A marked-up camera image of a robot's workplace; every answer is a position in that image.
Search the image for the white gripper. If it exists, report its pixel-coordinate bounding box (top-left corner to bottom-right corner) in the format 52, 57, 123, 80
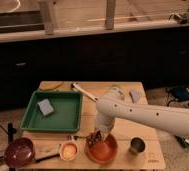
94, 120, 114, 139

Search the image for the dark grape bunch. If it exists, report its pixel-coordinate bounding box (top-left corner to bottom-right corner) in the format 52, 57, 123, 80
87, 131, 102, 147

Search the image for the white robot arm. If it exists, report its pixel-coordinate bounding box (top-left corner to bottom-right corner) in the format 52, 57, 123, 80
95, 92, 189, 140

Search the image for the red bowl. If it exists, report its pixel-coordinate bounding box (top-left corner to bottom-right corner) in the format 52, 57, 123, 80
85, 134, 118, 164

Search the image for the dark purple bowl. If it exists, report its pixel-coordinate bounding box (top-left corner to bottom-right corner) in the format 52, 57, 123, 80
4, 138, 35, 168

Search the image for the metal cup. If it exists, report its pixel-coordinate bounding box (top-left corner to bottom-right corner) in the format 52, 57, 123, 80
129, 137, 146, 155

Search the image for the green plastic tray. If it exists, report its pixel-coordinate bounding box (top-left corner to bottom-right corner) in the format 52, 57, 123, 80
20, 91, 83, 133

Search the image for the small orange pan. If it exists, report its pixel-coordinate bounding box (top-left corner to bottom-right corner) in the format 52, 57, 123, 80
36, 141, 78, 162

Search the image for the grey cloth piece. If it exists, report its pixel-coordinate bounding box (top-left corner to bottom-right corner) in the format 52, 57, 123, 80
129, 89, 142, 103

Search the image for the wooden spatula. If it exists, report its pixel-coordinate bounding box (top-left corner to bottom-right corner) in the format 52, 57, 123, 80
71, 82, 98, 102

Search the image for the grey sponge in tray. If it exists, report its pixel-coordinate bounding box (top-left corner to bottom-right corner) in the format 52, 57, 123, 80
38, 99, 54, 116

